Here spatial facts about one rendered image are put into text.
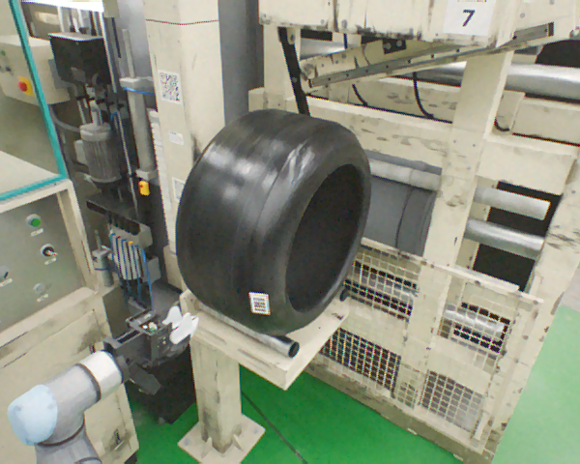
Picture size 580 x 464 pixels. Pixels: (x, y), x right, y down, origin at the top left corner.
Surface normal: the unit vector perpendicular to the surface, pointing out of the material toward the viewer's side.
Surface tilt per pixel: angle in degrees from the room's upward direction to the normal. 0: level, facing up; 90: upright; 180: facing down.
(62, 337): 90
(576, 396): 0
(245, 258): 74
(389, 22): 90
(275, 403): 0
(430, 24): 90
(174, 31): 90
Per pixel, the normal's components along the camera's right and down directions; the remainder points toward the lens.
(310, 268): -0.29, -0.50
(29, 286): 0.83, 0.31
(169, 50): -0.56, 0.42
